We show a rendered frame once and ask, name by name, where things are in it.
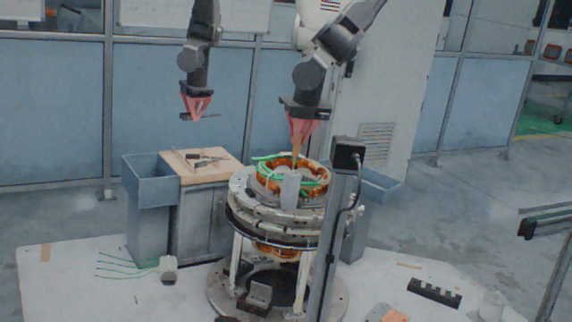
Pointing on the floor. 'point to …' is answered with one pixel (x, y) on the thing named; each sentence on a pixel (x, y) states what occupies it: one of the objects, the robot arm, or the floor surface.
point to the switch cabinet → (387, 84)
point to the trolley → (550, 97)
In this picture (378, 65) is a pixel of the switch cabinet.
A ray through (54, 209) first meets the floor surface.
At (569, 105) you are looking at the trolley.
